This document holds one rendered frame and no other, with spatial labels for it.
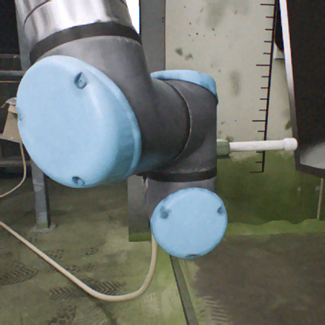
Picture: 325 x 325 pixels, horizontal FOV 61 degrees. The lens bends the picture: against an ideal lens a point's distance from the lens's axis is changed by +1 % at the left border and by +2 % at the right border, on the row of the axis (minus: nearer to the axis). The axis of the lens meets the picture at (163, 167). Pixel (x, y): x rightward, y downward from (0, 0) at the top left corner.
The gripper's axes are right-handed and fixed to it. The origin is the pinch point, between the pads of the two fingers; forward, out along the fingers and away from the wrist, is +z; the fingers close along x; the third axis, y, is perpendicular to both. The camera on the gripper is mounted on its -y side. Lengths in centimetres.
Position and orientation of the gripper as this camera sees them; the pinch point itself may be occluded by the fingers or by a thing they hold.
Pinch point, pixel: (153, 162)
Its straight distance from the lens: 66.5
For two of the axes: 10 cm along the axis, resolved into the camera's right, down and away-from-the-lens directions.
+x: 9.9, -0.7, 1.5
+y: 0.4, 9.8, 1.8
